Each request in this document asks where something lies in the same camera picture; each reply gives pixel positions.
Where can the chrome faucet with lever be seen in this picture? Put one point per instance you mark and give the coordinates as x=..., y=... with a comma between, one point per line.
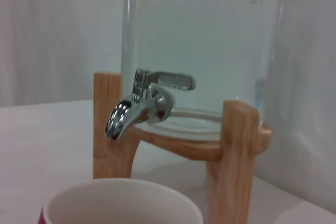
x=123, y=119

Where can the red ceramic cup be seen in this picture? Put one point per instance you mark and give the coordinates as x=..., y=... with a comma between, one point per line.
x=123, y=203

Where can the glass water dispenser jar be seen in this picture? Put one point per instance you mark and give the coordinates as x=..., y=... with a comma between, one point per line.
x=199, y=51

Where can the wooden dispenser stand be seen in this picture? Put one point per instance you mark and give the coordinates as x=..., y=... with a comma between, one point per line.
x=233, y=161

